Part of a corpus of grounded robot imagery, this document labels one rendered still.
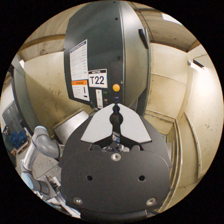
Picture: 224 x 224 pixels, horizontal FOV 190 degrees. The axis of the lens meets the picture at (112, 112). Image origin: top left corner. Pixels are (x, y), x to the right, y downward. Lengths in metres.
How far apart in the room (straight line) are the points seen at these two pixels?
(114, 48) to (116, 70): 0.08
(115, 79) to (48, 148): 0.43
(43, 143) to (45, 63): 1.28
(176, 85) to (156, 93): 0.40
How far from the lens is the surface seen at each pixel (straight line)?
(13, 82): 0.72
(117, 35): 0.27
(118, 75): 0.24
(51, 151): 0.42
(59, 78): 1.48
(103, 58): 0.27
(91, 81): 0.32
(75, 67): 0.42
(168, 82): 1.26
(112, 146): 0.58
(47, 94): 1.43
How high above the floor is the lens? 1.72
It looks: 32 degrees down
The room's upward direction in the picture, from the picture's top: 2 degrees counter-clockwise
